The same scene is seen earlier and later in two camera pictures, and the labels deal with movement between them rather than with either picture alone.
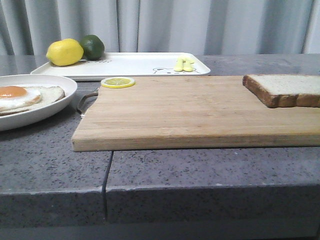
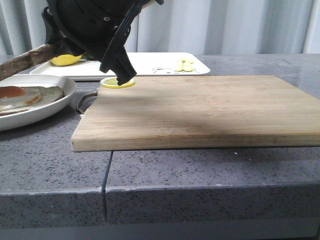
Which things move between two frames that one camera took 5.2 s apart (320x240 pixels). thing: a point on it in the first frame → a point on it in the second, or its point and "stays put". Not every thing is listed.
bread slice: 276,90 → 26,60
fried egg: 13,97 stays put
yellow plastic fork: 178,66 stays put
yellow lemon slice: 116,82 stays put
